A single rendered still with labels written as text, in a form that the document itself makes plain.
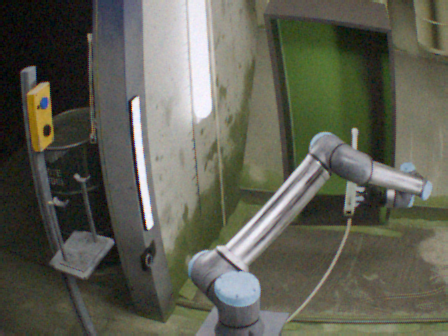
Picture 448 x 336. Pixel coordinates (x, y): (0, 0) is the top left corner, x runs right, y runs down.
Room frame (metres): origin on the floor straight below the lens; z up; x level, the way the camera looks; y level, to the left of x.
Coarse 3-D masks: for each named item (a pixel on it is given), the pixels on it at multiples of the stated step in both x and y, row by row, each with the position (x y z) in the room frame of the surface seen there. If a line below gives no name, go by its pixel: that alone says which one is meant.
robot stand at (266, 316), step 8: (216, 312) 1.80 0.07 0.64; (264, 312) 1.77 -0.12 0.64; (272, 312) 1.77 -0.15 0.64; (280, 312) 1.76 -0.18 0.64; (208, 320) 1.74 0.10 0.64; (216, 320) 1.74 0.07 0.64; (264, 320) 1.72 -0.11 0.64; (272, 320) 1.71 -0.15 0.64; (280, 320) 1.70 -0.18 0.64; (200, 328) 1.69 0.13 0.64; (208, 328) 1.69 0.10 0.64; (264, 328) 1.66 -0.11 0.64; (272, 328) 1.65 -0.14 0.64; (280, 328) 1.65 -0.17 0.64
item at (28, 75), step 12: (24, 72) 2.06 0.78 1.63; (24, 84) 2.06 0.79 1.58; (24, 96) 2.05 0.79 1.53; (24, 108) 2.05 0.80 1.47; (24, 120) 2.06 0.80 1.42; (36, 156) 2.04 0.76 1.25; (36, 168) 2.04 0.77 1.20; (36, 180) 2.05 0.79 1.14; (36, 192) 2.06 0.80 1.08; (48, 192) 2.07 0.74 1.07; (48, 204) 2.05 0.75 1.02; (48, 216) 2.04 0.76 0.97; (48, 228) 2.05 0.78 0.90; (48, 240) 2.06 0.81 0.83; (72, 276) 2.08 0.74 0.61; (72, 288) 2.04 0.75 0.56; (72, 300) 2.06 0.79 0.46; (84, 312) 2.06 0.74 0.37; (84, 324) 2.04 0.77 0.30
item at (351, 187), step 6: (354, 132) 2.60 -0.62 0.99; (354, 138) 2.57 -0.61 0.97; (354, 144) 2.53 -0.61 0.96; (348, 186) 2.30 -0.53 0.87; (354, 186) 2.30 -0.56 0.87; (348, 192) 2.27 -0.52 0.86; (354, 192) 2.27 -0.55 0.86; (348, 198) 2.24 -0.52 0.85; (354, 198) 2.24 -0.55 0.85; (348, 204) 2.21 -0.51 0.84; (354, 204) 2.22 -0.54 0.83; (348, 210) 2.19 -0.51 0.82; (348, 216) 2.35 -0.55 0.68
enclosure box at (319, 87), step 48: (288, 0) 2.64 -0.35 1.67; (336, 0) 2.65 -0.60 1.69; (288, 48) 2.86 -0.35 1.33; (336, 48) 2.79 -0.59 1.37; (384, 48) 2.70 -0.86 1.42; (288, 96) 2.89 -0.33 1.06; (336, 96) 2.86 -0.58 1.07; (384, 96) 2.77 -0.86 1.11; (288, 144) 2.80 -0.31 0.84; (384, 144) 2.83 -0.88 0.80; (336, 192) 2.88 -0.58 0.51
